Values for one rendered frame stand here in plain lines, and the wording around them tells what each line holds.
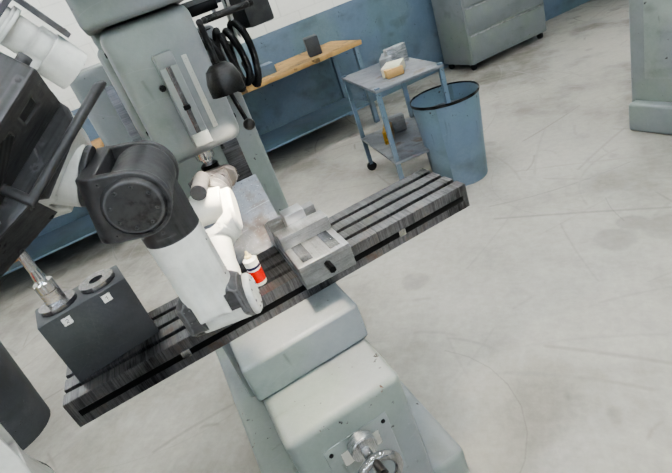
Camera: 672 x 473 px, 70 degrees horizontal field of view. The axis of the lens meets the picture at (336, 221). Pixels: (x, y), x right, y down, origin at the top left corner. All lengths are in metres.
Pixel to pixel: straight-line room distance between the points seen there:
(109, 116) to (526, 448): 1.74
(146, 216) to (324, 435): 0.74
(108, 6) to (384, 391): 1.03
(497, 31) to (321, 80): 2.18
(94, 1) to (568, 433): 1.85
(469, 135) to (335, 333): 2.29
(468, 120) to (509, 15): 3.35
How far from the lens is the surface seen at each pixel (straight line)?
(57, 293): 1.37
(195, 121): 1.13
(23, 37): 0.84
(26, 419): 3.10
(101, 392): 1.38
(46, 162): 0.71
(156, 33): 1.15
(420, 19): 6.56
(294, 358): 1.28
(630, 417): 2.01
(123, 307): 1.36
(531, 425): 1.98
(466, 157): 3.40
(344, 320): 1.29
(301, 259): 1.25
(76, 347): 1.38
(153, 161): 0.73
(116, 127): 1.62
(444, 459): 1.69
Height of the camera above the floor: 1.59
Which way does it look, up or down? 27 degrees down
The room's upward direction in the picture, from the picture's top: 20 degrees counter-clockwise
